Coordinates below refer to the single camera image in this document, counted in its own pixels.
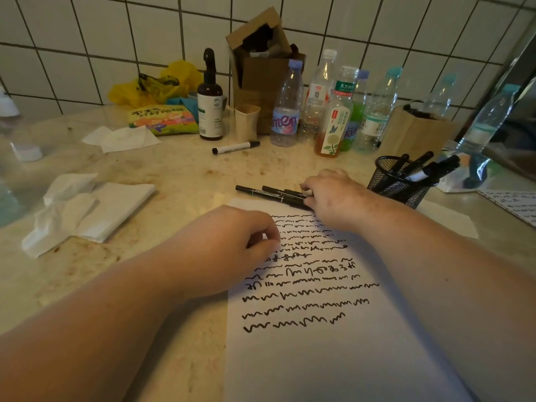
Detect person's left hand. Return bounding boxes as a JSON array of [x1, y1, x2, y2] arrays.
[[161, 204, 283, 301]]

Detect person's right hand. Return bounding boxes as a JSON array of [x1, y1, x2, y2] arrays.
[[299, 167, 381, 236]]

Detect black mesh pen holder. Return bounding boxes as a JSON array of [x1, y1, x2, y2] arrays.
[[367, 155, 436, 210]]

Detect white paper sheet fine scribbles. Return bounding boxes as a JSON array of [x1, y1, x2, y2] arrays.
[[224, 198, 474, 402]]

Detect person's left forearm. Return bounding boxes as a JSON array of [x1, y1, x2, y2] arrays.
[[0, 251, 189, 402]]

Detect person's right forearm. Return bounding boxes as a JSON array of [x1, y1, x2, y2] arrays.
[[356, 196, 536, 402]]

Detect orange tea bottle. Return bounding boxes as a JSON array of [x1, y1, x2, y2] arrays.
[[314, 65, 359, 159]]

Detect water bottle teal cap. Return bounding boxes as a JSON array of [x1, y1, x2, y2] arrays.
[[356, 66, 403, 152], [456, 83, 521, 154], [423, 75, 457, 118]]

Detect green soda bottle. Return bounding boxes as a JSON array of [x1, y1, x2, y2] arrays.
[[339, 69, 370, 152]]

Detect clear bottle purple cap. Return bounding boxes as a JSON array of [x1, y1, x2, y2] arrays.
[[270, 59, 304, 147]]

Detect small cardboard box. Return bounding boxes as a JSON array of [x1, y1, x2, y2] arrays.
[[379, 104, 457, 160]]

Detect folded white napkin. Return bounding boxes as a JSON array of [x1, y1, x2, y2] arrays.
[[75, 183, 156, 243]]

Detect clear bottle white cap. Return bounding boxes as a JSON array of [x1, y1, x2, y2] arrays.
[[299, 49, 338, 141]]

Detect small white paper piece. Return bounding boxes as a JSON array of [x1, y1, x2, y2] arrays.
[[418, 199, 480, 240]]

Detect beige cup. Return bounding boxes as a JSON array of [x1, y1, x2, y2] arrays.
[[234, 104, 261, 143]]

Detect brown spray bottle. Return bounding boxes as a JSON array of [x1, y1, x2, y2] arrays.
[[197, 47, 225, 142]]

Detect clear plastic bag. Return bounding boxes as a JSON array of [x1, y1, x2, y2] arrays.
[[437, 152, 503, 193]]

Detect colourful snack packet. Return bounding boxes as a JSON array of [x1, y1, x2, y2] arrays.
[[127, 104, 200, 137]]

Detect open cardboard box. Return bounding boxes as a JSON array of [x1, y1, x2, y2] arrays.
[[226, 7, 307, 135]]

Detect flat white tissue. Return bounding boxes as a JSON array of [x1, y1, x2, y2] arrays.
[[82, 125, 162, 154]]

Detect crumpled white tissue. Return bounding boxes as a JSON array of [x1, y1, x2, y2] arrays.
[[21, 173, 99, 259]]

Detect zigzag scribbled paper sheet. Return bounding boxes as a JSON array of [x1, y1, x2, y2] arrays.
[[478, 189, 536, 228]]

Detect yellow plastic bag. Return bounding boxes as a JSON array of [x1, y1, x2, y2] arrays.
[[108, 60, 204, 107]]

